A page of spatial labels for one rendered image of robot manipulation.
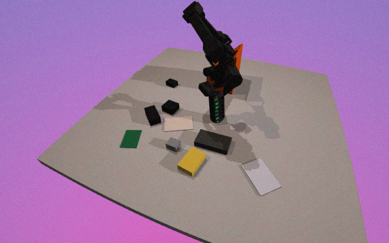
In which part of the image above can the green flat rectangular plate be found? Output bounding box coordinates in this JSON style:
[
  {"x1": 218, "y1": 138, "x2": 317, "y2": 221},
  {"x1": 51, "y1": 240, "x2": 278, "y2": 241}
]
[{"x1": 120, "y1": 130, "x2": 142, "y2": 148}]

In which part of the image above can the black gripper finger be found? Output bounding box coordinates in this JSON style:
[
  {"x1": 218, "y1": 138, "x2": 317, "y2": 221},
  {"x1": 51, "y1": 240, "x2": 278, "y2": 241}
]
[
  {"x1": 223, "y1": 86, "x2": 234, "y2": 96},
  {"x1": 209, "y1": 92, "x2": 216, "y2": 101}
]

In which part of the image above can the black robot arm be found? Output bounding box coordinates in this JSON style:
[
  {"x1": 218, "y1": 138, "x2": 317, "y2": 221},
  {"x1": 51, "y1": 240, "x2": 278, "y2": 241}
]
[{"x1": 182, "y1": 1, "x2": 243, "y2": 88}]

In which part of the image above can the yellow rectangular block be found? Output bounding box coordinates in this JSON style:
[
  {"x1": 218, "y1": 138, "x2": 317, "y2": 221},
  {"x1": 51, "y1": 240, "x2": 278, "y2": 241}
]
[{"x1": 177, "y1": 147, "x2": 206, "y2": 176}]

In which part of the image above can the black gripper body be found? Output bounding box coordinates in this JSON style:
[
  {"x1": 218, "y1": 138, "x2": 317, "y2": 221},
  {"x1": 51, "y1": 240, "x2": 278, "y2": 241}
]
[{"x1": 199, "y1": 71, "x2": 227, "y2": 97}]

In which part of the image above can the dark grey switch panel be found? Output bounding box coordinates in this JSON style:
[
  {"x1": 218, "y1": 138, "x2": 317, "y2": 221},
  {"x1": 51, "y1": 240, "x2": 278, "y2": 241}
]
[{"x1": 209, "y1": 91, "x2": 225, "y2": 123}]

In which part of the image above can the white flat rectangular card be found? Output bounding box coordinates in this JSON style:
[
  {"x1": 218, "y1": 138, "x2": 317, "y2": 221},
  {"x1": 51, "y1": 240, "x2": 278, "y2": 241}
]
[{"x1": 241, "y1": 159, "x2": 282, "y2": 196}]

